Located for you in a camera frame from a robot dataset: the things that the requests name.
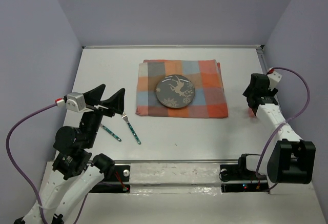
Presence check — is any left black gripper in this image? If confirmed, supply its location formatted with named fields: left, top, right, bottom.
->
left=81, top=83, right=127, bottom=147

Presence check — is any red white paper cup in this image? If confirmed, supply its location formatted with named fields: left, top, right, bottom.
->
left=248, top=108, right=257, bottom=118

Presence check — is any fork with teal handle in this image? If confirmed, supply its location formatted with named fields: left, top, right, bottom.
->
left=121, top=112, right=141, bottom=145

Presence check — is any orange grey checkered cloth napkin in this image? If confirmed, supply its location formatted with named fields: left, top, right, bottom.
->
left=136, top=59, right=229, bottom=118

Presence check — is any dark round deer plate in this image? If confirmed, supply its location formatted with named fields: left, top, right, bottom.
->
left=155, top=74, right=195, bottom=109

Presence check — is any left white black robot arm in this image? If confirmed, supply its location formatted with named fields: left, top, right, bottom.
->
left=6, top=84, right=125, bottom=223

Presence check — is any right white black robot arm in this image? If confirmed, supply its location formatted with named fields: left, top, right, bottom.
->
left=236, top=70, right=316, bottom=184

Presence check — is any white front cover panel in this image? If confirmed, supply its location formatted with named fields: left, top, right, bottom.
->
left=67, top=161, right=325, bottom=223

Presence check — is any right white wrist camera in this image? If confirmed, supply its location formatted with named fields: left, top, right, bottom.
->
left=266, top=68, right=282, bottom=90

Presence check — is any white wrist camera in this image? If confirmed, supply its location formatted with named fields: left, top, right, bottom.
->
left=266, top=68, right=282, bottom=90
left=55, top=92, right=90, bottom=113

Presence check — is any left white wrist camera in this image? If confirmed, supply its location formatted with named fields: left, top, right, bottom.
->
left=55, top=92, right=90, bottom=113

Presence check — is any spoon with teal handle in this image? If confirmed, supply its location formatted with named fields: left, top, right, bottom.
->
left=100, top=124, right=122, bottom=142

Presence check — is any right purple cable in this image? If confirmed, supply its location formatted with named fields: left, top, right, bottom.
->
left=255, top=67, right=311, bottom=191

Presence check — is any purple cable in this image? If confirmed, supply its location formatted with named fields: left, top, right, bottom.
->
left=5, top=100, right=89, bottom=223
left=255, top=67, right=311, bottom=191

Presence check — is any aluminium table edge rail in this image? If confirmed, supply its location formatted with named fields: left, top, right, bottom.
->
left=82, top=45, right=262, bottom=49

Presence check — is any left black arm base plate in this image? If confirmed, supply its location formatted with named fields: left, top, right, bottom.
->
left=90, top=165, right=131, bottom=194

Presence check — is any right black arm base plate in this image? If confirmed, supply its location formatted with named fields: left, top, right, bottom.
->
left=219, top=164, right=269, bottom=193

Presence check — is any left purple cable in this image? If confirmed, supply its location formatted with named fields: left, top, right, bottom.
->
left=5, top=100, right=89, bottom=223

